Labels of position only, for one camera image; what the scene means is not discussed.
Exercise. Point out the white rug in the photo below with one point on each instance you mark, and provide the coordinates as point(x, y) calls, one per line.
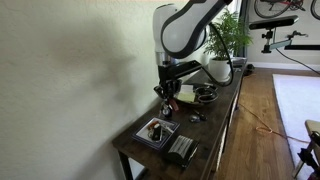
point(296, 100)

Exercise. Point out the black bicycle wheel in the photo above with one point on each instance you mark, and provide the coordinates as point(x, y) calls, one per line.
point(313, 14)

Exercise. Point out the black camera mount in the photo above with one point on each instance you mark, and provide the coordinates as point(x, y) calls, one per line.
point(266, 48)

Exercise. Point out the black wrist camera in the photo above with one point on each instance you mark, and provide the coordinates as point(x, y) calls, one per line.
point(186, 68)

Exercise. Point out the black wall hook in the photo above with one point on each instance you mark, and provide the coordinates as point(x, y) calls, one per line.
point(295, 34)

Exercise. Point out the keys with black fob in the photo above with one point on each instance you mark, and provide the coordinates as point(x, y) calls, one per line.
point(197, 117)

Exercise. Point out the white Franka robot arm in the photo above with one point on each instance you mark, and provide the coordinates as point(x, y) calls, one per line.
point(180, 30)

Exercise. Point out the square tray blue rim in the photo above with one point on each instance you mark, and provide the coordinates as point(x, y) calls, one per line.
point(143, 135)

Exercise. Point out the small silver item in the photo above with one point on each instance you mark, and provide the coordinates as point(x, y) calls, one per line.
point(168, 128)

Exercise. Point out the black shoe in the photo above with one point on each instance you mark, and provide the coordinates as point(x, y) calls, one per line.
point(249, 68)

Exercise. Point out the black car key fob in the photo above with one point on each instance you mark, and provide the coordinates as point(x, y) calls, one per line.
point(156, 132)

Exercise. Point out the black stereo camera bar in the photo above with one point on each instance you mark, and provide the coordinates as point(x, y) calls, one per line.
point(273, 22)

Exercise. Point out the small orange item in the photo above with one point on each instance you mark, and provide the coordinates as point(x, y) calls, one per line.
point(152, 125)

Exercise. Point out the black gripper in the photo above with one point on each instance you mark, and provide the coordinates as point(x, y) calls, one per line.
point(167, 76)

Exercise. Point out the white plant pot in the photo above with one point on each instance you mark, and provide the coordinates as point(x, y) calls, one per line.
point(220, 68)

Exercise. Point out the black case striped lid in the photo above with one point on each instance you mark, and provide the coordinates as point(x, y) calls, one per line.
point(180, 156)

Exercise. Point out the folding chair tan seat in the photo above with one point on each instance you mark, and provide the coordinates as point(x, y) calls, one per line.
point(313, 126)

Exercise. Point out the white paper card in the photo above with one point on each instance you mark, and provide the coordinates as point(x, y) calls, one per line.
point(187, 88)

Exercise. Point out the white pot saucer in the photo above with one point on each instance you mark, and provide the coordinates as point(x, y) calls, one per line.
point(218, 80)

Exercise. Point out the dark stacked books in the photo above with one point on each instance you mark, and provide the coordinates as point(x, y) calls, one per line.
point(239, 61)

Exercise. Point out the yellow sticky note pad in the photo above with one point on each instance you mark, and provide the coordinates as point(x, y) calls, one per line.
point(186, 97)

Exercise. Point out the green leafy plant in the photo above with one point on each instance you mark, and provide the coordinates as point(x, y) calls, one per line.
point(235, 36)

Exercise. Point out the keys with red fob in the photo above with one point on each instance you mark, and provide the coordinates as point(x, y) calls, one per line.
point(166, 110)

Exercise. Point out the black wall shelf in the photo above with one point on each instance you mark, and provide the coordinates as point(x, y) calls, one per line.
point(296, 47)

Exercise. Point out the red bicycle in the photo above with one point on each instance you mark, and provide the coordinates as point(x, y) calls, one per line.
point(283, 2)

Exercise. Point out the dark wooden console table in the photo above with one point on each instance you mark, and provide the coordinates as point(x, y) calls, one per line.
point(213, 116)

